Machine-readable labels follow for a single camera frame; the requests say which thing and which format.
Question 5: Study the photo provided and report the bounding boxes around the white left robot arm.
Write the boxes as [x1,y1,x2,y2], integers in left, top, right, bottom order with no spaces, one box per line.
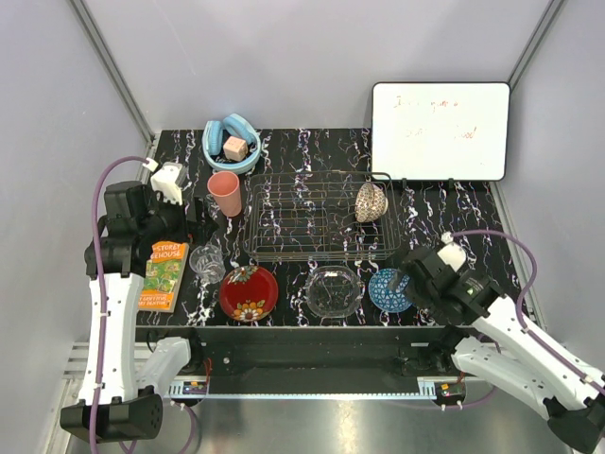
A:
[60,181,204,449]

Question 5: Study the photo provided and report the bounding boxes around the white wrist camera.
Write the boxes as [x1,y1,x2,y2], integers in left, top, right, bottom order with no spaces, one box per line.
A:
[437,232,467,271]
[150,163,187,205]

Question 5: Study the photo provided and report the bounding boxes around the wire dish rack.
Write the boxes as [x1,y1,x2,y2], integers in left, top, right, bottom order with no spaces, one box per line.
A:
[244,170,402,262]

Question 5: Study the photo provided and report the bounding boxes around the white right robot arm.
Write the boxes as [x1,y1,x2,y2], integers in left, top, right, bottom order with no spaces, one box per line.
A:
[387,243,604,453]

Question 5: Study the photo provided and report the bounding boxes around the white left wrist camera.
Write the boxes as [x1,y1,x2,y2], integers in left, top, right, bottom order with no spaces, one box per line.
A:
[150,163,187,205]

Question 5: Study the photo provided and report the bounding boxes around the light blue headphones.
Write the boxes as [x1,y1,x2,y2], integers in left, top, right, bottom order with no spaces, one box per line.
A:
[202,113,261,174]

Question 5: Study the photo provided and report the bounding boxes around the orange treehouse book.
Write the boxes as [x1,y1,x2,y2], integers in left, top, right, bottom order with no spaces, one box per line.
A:
[138,241,189,313]

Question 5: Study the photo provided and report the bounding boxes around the clear faceted glass tumbler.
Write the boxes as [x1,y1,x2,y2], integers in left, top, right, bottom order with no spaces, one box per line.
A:
[189,243,226,285]

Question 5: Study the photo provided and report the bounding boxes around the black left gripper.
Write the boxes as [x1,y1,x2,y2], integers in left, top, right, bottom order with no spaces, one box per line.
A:
[139,185,217,245]

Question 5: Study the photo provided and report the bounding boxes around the pink dice cube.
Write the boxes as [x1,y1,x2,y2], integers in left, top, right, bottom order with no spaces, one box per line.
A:
[223,136,249,162]

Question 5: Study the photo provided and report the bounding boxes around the clear glass dish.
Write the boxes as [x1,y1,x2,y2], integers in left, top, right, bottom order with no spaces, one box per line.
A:
[304,265,364,319]

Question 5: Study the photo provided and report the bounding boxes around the pink plastic cup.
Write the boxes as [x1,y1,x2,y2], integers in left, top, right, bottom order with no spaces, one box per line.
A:
[207,171,242,218]

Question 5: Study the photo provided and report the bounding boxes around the red floral plate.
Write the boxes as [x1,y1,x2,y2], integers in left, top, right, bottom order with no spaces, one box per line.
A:
[219,265,279,323]

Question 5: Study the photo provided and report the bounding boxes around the white dry-erase board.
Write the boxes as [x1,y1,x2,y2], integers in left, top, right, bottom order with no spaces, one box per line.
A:
[372,82,510,182]

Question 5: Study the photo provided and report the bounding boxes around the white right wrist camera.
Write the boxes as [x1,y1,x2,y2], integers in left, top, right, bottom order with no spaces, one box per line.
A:
[437,232,467,271]

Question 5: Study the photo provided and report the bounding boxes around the beige patterned bowl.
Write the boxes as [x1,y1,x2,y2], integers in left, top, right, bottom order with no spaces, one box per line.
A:
[354,183,389,223]

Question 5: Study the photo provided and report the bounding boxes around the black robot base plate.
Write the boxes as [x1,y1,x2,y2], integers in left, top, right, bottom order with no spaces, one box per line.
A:
[135,326,459,398]

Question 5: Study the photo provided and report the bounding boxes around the blue patterned bowl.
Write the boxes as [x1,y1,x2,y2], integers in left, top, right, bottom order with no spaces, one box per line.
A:
[368,268,412,313]

